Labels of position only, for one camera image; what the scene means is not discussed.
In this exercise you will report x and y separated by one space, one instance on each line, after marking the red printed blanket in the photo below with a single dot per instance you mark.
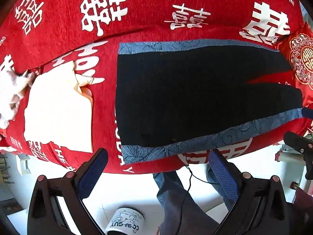
171 0

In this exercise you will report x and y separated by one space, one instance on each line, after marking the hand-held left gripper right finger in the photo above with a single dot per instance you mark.
223 176

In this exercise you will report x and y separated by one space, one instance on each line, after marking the red embroidered cushion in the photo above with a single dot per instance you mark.
302 58

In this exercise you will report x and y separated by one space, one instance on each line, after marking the person's right forearm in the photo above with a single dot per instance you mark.
304 205

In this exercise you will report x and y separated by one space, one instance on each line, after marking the cream folded cloth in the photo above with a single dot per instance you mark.
58 112

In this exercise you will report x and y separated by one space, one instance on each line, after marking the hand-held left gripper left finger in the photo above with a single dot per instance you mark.
94 173

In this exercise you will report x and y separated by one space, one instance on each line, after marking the person's legs in jeans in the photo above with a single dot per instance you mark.
178 205

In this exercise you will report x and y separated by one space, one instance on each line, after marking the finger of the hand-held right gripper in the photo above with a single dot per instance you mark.
308 112
297 142

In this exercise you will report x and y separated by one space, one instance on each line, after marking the white crumpled cloth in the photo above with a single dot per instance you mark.
9 90

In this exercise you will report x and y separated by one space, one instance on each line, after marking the black pants with blue trim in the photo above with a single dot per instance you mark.
195 95

